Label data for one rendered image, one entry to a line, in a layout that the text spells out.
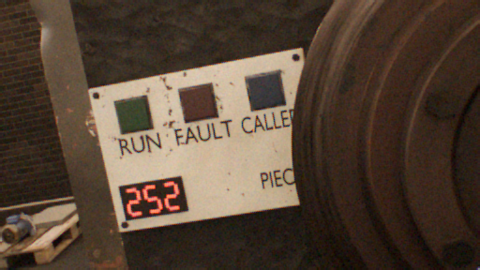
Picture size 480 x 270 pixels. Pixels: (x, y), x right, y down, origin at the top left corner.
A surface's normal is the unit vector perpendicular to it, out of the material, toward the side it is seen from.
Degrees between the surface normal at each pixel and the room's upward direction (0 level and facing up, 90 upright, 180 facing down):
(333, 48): 90
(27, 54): 90
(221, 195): 90
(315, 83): 90
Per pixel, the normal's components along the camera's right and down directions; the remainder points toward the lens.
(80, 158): -0.14, 0.15
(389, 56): -0.84, -0.37
